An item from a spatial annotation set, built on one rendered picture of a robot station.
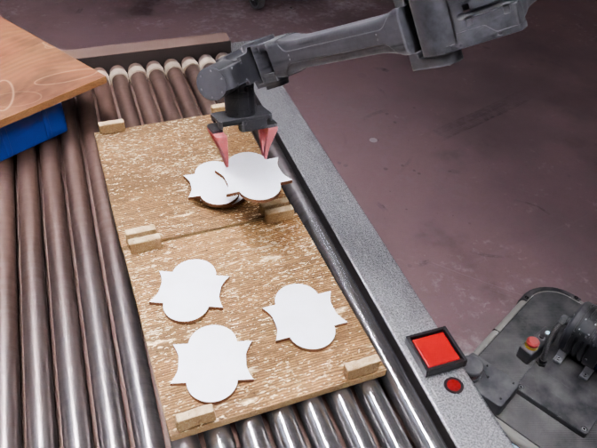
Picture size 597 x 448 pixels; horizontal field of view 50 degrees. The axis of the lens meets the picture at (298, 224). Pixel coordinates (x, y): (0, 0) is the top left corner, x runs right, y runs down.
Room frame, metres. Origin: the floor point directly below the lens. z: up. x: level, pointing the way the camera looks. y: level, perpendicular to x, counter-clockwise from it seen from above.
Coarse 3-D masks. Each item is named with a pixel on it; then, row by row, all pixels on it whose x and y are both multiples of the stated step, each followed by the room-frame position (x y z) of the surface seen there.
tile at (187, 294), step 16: (160, 272) 0.81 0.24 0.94; (176, 272) 0.81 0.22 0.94; (192, 272) 0.81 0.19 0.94; (208, 272) 0.81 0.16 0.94; (160, 288) 0.77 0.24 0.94; (176, 288) 0.77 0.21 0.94; (192, 288) 0.77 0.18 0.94; (208, 288) 0.77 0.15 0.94; (160, 304) 0.74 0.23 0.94; (176, 304) 0.73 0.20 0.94; (192, 304) 0.74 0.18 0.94; (208, 304) 0.74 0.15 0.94; (176, 320) 0.70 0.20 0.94; (192, 320) 0.70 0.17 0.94
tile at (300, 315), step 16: (288, 288) 0.78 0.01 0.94; (304, 288) 0.79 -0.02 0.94; (288, 304) 0.75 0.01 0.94; (304, 304) 0.75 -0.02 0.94; (320, 304) 0.75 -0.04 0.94; (288, 320) 0.71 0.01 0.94; (304, 320) 0.71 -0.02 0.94; (320, 320) 0.71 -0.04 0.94; (336, 320) 0.71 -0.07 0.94; (288, 336) 0.68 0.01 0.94; (304, 336) 0.68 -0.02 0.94; (320, 336) 0.68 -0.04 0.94
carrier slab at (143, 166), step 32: (128, 128) 1.28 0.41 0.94; (160, 128) 1.29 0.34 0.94; (192, 128) 1.29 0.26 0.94; (224, 128) 1.30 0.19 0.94; (128, 160) 1.15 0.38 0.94; (160, 160) 1.16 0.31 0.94; (192, 160) 1.16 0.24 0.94; (128, 192) 1.04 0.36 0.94; (160, 192) 1.05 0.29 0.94; (128, 224) 0.94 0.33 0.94; (160, 224) 0.95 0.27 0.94; (192, 224) 0.95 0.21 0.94; (224, 224) 0.96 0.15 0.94
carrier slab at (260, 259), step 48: (192, 240) 0.90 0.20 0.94; (240, 240) 0.91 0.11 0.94; (288, 240) 0.92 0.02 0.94; (144, 288) 0.78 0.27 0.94; (240, 288) 0.79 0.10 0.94; (336, 288) 0.80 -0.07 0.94; (144, 336) 0.68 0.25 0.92; (240, 336) 0.68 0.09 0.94; (336, 336) 0.69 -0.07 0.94; (240, 384) 0.58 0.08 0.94; (288, 384) 0.59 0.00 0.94; (336, 384) 0.59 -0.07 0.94; (192, 432) 0.50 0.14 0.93
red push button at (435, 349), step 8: (432, 336) 0.70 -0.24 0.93; (440, 336) 0.70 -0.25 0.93; (416, 344) 0.68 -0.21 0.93; (424, 344) 0.68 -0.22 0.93; (432, 344) 0.69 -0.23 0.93; (440, 344) 0.69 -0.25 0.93; (448, 344) 0.69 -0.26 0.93; (424, 352) 0.67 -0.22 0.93; (432, 352) 0.67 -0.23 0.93; (440, 352) 0.67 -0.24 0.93; (448, 352) 0.67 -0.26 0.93; (456, 352) 0.67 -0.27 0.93; (424, 360) 0.65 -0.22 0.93; (432, 360) 0.65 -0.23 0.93; (440, 360) 0.65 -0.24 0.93; (448, 360) 0.65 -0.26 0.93
